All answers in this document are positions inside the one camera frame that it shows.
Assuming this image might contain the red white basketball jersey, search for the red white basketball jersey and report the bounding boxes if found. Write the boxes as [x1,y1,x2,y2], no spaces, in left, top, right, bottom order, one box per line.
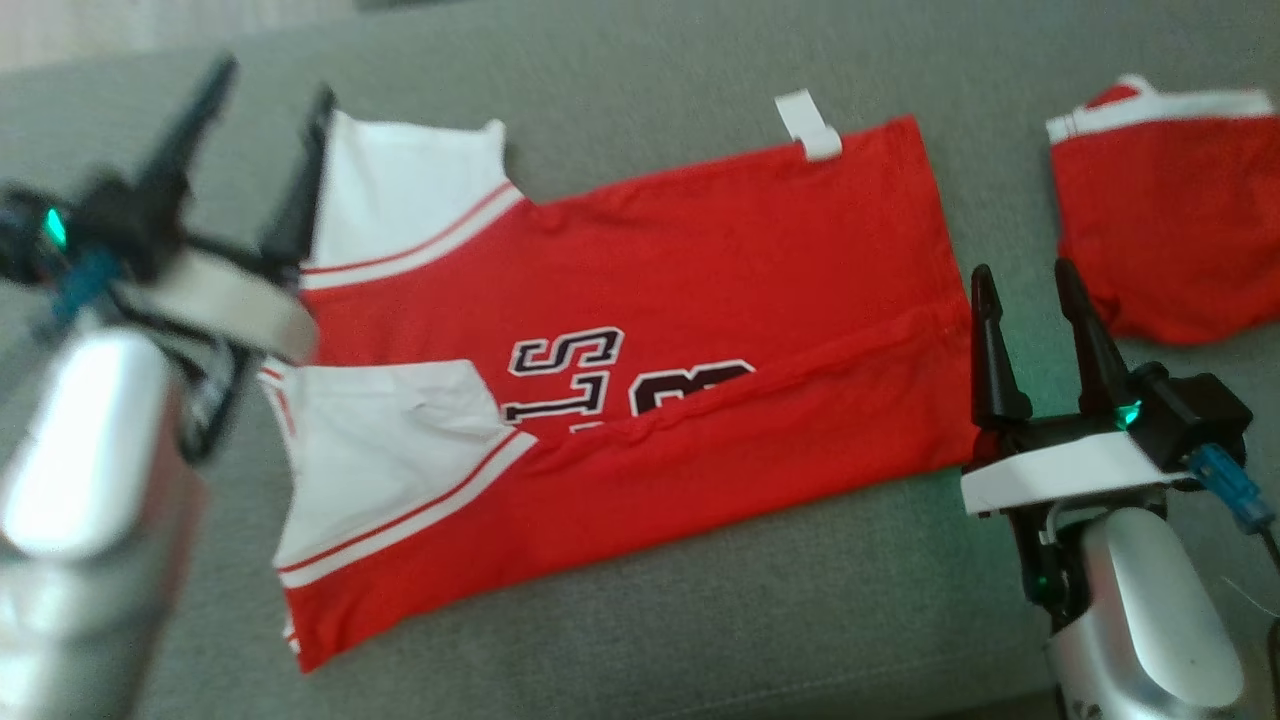
[258,88,979,673]

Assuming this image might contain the grey fabric sofa seat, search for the grey fabric sofa seat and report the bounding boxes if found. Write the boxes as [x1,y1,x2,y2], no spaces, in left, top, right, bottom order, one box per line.
[0,0,1280,720]

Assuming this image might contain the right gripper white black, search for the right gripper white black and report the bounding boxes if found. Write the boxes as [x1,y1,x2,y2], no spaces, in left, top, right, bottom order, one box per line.
[958,257,1198,613]

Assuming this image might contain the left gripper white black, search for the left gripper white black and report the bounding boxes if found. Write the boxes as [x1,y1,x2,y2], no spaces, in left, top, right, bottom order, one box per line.
[72,55,338,463]

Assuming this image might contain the red white shorts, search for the red white shorts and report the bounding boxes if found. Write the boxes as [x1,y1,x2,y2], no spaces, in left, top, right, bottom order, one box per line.
[1045,73,1280,347]

